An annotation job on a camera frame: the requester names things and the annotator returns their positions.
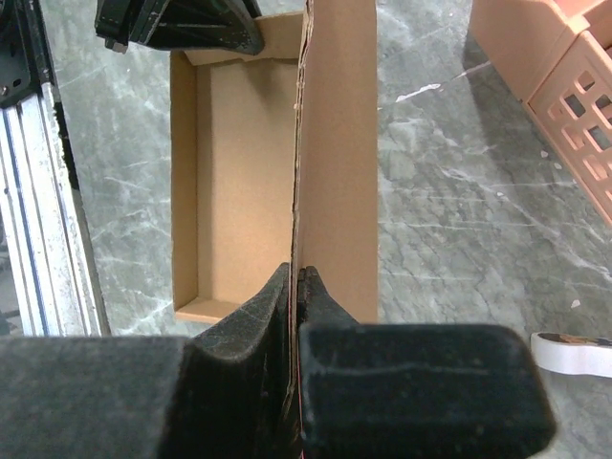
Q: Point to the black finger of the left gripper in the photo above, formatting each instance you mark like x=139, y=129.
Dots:
x=167, y=25

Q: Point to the peach plastic file organizer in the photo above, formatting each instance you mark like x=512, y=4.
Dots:
x=555, y=56

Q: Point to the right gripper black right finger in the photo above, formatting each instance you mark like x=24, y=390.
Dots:
x=414, y=390

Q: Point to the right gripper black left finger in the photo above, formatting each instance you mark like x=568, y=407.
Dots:
x=143, y=387

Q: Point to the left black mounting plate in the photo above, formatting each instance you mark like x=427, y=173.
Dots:
x=26, y=62

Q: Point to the cardboard box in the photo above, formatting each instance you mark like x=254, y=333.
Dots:
x=273, y=219

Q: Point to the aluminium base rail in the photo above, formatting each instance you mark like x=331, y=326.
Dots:
x=52, y=261

